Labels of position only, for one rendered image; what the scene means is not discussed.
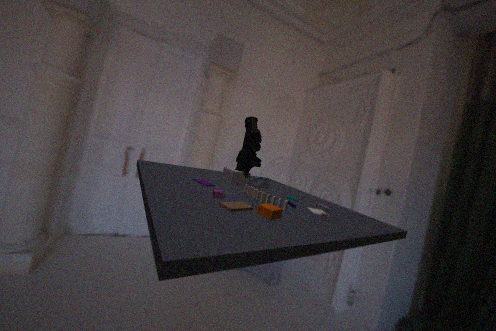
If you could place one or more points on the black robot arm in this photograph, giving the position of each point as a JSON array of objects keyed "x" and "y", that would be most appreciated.
[{"x": 252, "y": 140}]

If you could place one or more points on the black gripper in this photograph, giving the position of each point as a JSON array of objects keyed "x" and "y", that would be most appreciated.
[{"x": 248, "y": 161}]

